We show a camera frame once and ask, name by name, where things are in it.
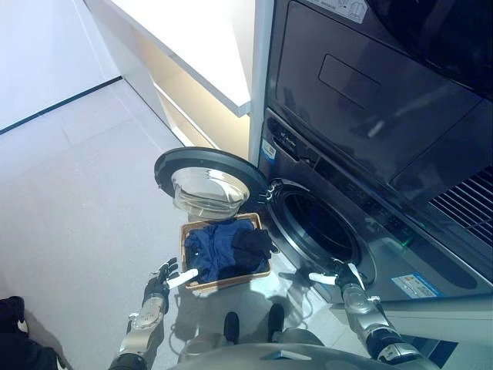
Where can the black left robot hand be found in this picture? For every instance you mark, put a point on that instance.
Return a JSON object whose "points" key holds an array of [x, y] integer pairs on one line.
{"points": [[165, 275]]}

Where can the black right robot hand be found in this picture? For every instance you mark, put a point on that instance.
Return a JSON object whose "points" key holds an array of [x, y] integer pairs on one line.
{"points": [[344, 274]]}

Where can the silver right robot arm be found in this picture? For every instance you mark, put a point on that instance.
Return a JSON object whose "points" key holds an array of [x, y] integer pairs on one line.
{"points": [[375, 325]]}

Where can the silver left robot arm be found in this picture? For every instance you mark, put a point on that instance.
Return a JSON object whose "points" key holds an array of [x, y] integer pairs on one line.
{"points": [[145, 313]]}

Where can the dark grey washing machine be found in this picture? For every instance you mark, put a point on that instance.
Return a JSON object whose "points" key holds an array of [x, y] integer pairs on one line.
{"points": [[375, 227]]}

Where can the brown wicker laundry basket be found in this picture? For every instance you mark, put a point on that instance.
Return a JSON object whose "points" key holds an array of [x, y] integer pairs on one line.
{"points": [[226, 250]]}

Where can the round washing machine door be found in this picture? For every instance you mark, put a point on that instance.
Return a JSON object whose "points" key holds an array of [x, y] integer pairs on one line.
{"points": [[208, 183]]}

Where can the person in black clothes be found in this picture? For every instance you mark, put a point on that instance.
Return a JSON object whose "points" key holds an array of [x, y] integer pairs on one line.
{"points": [[25, 335]]}

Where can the navy blue garment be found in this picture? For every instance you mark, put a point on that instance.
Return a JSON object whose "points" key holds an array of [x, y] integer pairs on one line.
{"points": [[216, 250]]}

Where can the black right robot foot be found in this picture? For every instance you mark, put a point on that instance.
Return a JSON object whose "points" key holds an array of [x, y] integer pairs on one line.
{"points": [[276, 320]]}

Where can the black robot foot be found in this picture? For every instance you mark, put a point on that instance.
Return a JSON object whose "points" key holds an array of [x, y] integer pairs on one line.
{"points": [[276, 320], [231, 327]]}

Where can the black left robot foot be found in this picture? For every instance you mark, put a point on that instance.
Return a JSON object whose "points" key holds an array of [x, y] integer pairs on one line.
{"points": [[231, 327]]}

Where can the black garment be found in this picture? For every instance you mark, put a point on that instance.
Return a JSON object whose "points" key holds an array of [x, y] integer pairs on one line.
{"points": [[252, 249]]}

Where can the grey robot torso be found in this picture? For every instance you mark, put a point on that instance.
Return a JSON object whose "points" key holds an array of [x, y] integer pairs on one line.
{"points": [[258, 352]]}

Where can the dark grey dryer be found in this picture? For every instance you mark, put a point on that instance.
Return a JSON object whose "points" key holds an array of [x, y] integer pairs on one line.
{"points": [[379, 86]]}

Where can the white cabinet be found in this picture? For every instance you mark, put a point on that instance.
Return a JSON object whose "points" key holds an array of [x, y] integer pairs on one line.
{"points": [[181, 67]]}

